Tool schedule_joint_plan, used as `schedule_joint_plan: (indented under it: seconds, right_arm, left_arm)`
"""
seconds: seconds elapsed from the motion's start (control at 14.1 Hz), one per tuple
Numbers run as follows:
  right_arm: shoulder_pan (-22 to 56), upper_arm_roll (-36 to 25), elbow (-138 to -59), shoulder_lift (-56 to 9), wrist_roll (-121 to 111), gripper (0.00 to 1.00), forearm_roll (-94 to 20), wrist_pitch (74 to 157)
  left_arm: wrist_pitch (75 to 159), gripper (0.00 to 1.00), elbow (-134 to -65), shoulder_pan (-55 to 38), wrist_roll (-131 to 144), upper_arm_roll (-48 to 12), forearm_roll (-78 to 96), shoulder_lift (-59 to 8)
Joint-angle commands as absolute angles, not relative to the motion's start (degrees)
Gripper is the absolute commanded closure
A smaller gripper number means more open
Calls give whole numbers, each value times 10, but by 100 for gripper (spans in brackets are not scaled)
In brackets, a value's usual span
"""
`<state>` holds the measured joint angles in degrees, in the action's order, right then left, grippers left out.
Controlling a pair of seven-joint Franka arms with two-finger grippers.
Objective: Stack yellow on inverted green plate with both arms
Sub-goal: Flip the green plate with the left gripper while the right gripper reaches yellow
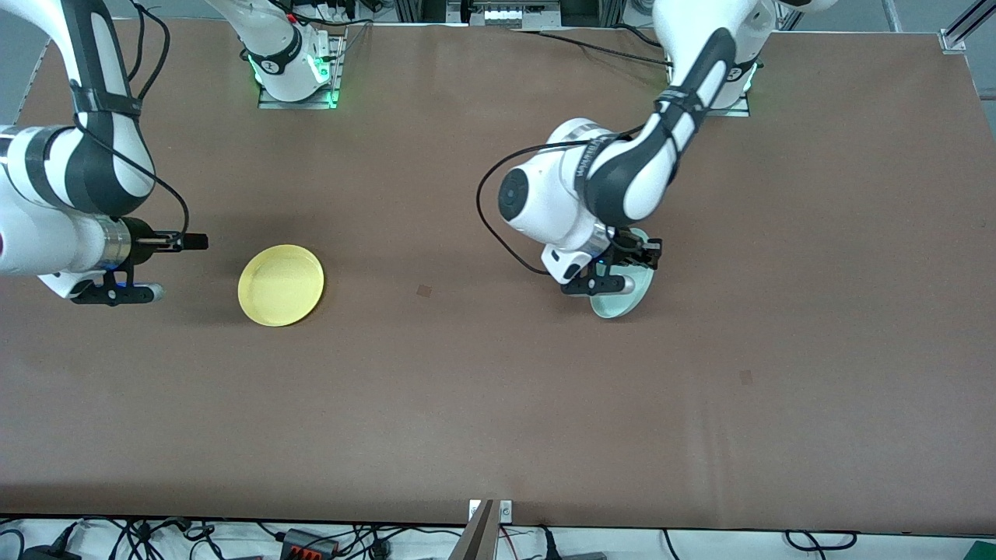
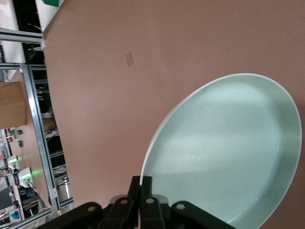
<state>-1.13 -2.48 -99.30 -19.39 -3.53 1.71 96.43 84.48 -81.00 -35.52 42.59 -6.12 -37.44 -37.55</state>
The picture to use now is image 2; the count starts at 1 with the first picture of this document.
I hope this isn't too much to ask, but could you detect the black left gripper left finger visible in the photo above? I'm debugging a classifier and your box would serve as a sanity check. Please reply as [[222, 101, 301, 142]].
[[35, 176, 141, 229]]

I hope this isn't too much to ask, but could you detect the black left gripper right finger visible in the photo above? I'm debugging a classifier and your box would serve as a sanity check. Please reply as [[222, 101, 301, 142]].
[[140, 176, 236, 229]]

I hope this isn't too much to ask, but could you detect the pale green round plate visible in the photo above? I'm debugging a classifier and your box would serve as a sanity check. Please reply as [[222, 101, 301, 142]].
[[140, 73, 303, 229]]

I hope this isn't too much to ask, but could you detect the blue heart card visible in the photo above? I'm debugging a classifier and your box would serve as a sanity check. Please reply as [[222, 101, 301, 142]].
[[9, 209, 22, 222]]

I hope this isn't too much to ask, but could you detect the brown tape patch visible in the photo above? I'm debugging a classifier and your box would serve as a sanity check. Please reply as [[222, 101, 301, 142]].
[[125, 52, 135, 67]]

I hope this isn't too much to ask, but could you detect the brown cardboard box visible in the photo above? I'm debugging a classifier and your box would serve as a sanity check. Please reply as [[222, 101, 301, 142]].
[[0, 81, 27, 127]]

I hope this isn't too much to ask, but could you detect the white board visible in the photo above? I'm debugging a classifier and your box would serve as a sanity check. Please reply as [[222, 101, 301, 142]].
[[35, 0, 70, 32]]

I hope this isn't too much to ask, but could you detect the green block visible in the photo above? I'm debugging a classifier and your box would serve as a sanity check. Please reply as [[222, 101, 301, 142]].
[[42, 0, 65, 8]]

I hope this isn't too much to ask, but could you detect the aluminium frame upright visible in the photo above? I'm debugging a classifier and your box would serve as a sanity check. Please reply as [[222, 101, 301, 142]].
[[20, 63, 75, 213]]

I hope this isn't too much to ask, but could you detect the aluminium frame beam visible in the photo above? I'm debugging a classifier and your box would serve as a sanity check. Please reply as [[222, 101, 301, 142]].
[[0, 28, 45, 50]]

